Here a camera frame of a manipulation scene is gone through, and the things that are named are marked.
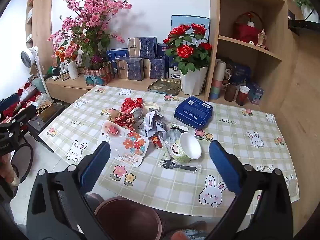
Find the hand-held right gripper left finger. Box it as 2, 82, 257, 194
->
26, 141, 111, 240

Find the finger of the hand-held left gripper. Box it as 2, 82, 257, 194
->
0, 94, 19, 104
0, 104, 37, 132

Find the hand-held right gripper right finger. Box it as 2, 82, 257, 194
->
207, 140, 294, 240

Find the white flower print packet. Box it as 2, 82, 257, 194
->
96, 120, 150, 167

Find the black plastic fork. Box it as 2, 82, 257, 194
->
158, 158, 202, 174

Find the red gold wrapper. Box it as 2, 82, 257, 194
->
107, 110, 137, 132

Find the clear plastic lid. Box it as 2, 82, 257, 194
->
164, 129, 185, 144

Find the brown trash bin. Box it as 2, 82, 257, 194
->
94, 196, 164, 240

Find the small red box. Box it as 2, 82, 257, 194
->
151, 135, 164, 149

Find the grey paper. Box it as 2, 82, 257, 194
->
143, 109, 167, 139

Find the person's left hand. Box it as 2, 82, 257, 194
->
0, 152, 21, 187

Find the red white checkered cloth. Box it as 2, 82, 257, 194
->
0, 81, 44, 130

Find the open cardboard box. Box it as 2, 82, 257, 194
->
36, 99, 55, 118

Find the black plastic case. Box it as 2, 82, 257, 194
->
27, 104, 67, 153

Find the black round stool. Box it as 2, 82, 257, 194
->
10, 142, 34, 188

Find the white standing fan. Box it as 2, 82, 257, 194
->
20, 46, 48, 90

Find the row of small brown bottles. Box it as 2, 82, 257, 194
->
53, 69, 71, 82

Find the plaid bunny print tablecloth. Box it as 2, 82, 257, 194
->
37, 85, 300, 215

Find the white vase with orange flowers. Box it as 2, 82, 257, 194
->
55, 42, 80, 80

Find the red cup with white rim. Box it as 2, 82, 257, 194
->
235, 85, 251, 106

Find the brown glass cup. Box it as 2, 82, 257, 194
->
224, 83, 237, 102

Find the teal printed gift tin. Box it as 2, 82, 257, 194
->
84, 69, 116, 86

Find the small pastel printed box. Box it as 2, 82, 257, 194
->
247, 82, 265, 105

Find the small fenced flower planter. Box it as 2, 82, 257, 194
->
81, 55, 113, 74

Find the stack of pastel paper cups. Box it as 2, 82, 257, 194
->
209, 59, 227, 100

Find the red rose plant white pot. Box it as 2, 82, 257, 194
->
163, 23, 213, 97

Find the dark blue printed box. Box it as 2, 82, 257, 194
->
229, 64, 252, 86

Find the gold embossed tray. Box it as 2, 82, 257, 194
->
147, 78, 182, 96

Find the blue white carton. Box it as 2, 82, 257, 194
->
168, 55, 183, 79

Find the flat blue gift box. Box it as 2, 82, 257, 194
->
106, 48, 130, 68

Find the pink blossom artificial tree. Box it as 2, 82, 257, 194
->
47, 0, 132, 68

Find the dark blue carton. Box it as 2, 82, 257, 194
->
156, 43, 171, 60

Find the clear perfume bottle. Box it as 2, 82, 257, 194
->
257, 28, 267, 50

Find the red gift basket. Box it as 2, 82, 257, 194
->
233, 11, 265, 45

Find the wooden shelf unit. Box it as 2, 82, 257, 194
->
204, 0, 290, 110

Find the large light blue box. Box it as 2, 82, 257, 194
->
171, 14, 210, 55

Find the black wall shelf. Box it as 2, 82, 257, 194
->
287, 19, 320, 38

